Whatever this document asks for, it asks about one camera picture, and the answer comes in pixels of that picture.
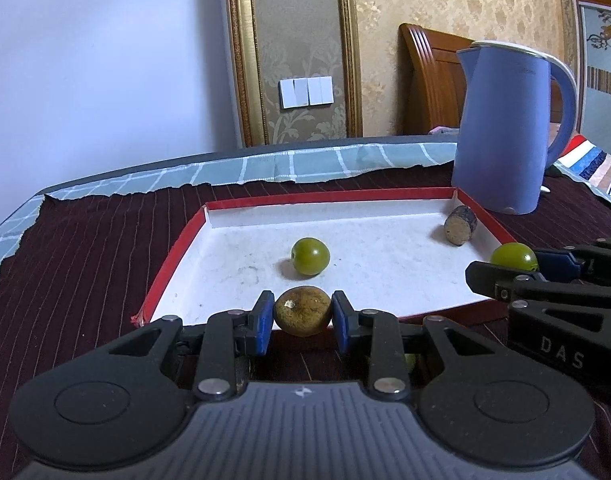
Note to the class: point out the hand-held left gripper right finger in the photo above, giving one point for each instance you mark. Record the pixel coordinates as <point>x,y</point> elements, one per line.
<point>341,325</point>

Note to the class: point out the short brown log piece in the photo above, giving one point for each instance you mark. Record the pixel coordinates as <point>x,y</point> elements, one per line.
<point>460,227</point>

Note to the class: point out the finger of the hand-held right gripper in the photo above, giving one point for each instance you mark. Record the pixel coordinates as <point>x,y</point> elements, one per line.
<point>485,277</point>
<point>555,262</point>

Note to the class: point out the small white object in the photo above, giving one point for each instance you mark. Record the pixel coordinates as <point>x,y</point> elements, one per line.
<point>545,189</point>

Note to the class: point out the gold framed wall panel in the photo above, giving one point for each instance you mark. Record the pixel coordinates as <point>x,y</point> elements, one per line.
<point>298,35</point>

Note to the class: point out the blue electric kettle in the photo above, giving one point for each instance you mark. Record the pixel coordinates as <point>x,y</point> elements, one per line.
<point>500,130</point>

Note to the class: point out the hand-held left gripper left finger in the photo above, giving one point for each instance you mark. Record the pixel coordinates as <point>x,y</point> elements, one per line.
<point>261,325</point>

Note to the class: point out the wooden headboard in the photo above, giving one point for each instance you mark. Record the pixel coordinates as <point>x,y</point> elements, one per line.
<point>430,85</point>

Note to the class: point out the striped colourful cloth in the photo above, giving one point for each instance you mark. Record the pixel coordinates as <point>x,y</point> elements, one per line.
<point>595,160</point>

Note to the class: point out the teal checked cloth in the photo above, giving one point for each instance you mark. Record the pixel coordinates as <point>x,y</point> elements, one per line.
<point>310,162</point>

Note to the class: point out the white tray with red rim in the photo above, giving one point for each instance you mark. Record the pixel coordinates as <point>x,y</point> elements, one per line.
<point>385,245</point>

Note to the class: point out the white wall switch panel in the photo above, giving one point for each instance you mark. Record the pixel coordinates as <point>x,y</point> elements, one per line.
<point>306,91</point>

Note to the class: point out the floral light blue panel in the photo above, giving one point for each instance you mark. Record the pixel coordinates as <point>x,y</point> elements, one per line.
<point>603,60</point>

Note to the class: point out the pink cloth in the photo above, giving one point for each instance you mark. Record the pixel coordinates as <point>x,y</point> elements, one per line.
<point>443,130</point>

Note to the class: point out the green plum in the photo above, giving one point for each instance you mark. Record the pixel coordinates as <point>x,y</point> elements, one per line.
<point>310,256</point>
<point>510,255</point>

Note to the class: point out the brown round pear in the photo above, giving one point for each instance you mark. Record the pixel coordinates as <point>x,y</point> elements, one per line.
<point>303,312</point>

